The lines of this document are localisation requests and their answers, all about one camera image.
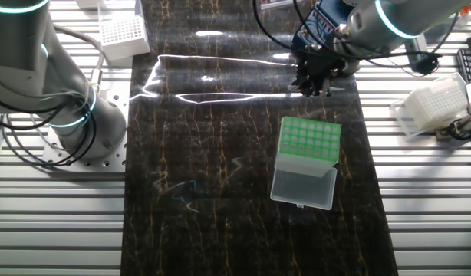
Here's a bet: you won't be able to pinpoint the black round cable connector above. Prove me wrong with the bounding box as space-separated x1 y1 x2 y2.
413 53 440 76

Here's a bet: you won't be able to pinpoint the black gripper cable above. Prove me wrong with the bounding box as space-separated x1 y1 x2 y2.
252 0 459 70

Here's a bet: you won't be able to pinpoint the orange round cap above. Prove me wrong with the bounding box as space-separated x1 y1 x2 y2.
459 5 471 27

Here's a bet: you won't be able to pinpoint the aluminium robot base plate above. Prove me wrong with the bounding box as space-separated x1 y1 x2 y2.
41 80 132 173

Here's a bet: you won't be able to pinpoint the grey robot power cable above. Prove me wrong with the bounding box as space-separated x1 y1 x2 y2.
50 22 107 94

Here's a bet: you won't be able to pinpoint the white tip rack clear lid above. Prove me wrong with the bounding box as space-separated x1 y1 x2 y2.
388 71 470 137
97 0 151 67

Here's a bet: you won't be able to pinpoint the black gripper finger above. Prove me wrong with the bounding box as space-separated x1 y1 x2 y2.
314 75 333 97
288 74 315 97

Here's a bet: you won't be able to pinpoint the blue vortex mixer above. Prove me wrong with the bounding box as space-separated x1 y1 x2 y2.
291 0 361 53

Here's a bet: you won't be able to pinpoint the green pipette tip holder box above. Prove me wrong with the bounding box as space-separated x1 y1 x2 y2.
269 116 342 211

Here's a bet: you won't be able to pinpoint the metal camera clamp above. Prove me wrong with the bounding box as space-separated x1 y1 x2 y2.
434 114 471 142

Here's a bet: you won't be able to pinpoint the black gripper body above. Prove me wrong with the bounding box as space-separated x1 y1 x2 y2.
295 48 347 84

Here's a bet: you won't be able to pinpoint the thin grey cable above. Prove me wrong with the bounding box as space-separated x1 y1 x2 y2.
0 114 68 166

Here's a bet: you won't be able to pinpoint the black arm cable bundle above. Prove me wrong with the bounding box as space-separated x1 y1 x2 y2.
0 82 100 166

